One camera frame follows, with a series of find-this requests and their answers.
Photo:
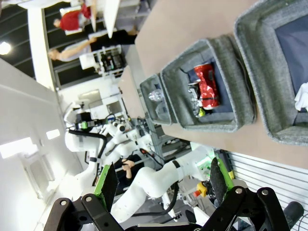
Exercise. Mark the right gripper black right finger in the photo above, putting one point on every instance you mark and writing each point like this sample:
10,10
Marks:
217,183

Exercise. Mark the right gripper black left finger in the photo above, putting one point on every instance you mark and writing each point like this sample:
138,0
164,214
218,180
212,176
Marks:
109,185

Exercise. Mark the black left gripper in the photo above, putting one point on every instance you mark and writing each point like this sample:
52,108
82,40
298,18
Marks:
83,117

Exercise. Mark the clear bottle with blue cap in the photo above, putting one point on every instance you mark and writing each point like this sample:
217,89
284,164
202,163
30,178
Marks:
156,95

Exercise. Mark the crushed red soda can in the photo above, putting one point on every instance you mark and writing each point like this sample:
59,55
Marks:
207,86

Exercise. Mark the white tissue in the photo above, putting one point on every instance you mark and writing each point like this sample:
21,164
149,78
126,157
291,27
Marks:
302,96

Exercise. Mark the small white robot arm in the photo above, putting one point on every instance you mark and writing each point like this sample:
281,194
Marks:
120,142

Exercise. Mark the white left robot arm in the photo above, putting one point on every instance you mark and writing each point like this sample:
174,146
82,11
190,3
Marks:
149,183

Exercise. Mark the yellow emergency stop button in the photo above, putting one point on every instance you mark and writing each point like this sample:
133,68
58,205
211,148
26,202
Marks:
202,187

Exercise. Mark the seated operator in black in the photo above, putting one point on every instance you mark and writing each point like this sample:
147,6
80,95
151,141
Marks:
137,178

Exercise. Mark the slatted aluminium mounting platform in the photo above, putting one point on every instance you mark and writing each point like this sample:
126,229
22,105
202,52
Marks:
264,178

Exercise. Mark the grey woven fabric basket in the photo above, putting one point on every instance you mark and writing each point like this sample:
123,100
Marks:
146,96
180,96
262,72

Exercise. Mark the white cart with electronics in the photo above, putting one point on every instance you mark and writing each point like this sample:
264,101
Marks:
111,61

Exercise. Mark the black cylinder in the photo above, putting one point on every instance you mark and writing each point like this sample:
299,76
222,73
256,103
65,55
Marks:
293,211

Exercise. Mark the person in red top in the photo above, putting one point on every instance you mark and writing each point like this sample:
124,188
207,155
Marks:
72,21

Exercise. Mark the white table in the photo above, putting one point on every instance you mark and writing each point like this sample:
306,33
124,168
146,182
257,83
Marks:
110,14

